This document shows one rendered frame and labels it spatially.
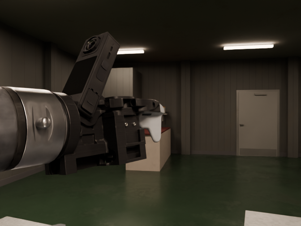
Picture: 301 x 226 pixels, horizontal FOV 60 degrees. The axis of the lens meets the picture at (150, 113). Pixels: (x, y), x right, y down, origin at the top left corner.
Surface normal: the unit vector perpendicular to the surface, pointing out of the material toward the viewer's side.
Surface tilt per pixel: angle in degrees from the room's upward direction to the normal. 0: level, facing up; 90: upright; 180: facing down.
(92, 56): 60
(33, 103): 54
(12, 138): 99
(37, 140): 82
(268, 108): 90
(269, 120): 90
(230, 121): 90
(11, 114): 68
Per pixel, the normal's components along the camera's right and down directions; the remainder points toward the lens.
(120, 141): 0.80, -0.14
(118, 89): -0.18, 0.00
